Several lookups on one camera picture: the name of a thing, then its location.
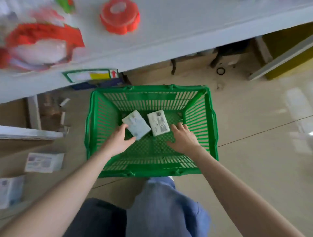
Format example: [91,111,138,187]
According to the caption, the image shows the brown jar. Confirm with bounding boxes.
[38,92,64,127]

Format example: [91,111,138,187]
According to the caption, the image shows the white flat packet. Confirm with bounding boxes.
[0,175,25,210]
[24,152,65,174]

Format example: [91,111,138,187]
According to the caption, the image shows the person's left hand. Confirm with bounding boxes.
[100,124,137,157]

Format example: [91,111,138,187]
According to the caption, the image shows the person's blue jeans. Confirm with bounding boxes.
[63,177,211,237]

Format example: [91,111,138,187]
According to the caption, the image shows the green plastic basket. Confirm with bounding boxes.
[84,84,219,178]

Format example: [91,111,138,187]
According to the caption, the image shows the green bordered shelf label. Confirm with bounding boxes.
[61,69,119,83]

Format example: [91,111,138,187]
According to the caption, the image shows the orange round tape dispenser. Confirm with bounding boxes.
[99,0,141,35]

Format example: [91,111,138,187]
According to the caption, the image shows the person's right forearm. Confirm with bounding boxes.
[193,146,304,237]

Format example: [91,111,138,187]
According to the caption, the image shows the white blue red salt bag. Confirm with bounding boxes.
[0,8,85,73]

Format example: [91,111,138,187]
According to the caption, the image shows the blue printed cardboard box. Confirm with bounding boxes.
[71,79,124,91]

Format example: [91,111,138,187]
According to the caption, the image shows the person's left forearm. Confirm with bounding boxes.
[0,145,115,237]

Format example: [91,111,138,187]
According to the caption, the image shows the white metal shelving unit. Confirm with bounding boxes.
[0,0,313,141]

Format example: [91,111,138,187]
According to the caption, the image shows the person's right hand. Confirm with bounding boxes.
[167,122,204,158]

